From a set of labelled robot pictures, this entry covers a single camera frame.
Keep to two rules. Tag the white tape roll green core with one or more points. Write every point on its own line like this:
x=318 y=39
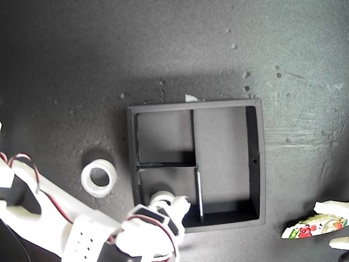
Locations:
x=161 y=195

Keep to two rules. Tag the snack bar printed wrapper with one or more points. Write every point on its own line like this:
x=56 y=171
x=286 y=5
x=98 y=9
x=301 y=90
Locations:
x=313 y=227

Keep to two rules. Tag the black tray with wells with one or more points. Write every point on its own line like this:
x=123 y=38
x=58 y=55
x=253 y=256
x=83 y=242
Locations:
x=221 y=152

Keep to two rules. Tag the white paper scrap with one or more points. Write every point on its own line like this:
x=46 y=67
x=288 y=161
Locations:
x=191 y=98

